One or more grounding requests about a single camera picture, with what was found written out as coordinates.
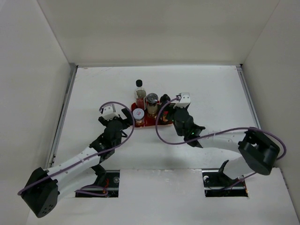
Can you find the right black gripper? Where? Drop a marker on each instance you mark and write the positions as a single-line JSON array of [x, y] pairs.
[[169, 107]]

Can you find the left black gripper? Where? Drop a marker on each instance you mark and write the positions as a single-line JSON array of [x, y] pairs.
[[130, 119]]

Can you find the sauce bottle red cap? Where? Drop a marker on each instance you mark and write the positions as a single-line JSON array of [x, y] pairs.
[[163, 117]]

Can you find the small jar white lid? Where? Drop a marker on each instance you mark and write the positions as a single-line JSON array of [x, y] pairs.
[[138, 115]]

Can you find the salt jar black knob lid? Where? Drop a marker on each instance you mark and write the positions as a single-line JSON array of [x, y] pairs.
[[164, 99]]

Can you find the salt grinder jar grey lid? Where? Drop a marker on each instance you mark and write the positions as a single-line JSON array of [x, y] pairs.
[[152, 104]]

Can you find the soy sauce bottle black cap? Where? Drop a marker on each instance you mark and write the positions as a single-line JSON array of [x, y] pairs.
[[140, 95]]

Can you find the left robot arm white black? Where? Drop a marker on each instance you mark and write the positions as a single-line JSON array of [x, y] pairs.
[[83, 173]]

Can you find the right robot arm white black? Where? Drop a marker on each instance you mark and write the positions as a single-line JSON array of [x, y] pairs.
[[258, 153]]

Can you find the red tray gold emblem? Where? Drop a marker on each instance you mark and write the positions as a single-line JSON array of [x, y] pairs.
[[150, 122]]

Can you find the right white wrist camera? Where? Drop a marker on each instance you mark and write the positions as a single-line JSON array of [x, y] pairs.
[[183, 100]]

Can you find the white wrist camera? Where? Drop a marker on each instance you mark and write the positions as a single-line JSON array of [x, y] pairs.
[[183, 100], [109, 113]]

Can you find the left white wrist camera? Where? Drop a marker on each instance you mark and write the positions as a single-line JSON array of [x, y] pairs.
[[109, 113]]

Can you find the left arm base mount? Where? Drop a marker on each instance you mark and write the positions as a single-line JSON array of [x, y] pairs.
[[106, 185]]

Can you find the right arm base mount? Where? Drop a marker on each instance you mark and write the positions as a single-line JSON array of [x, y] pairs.
[[217, 184]]

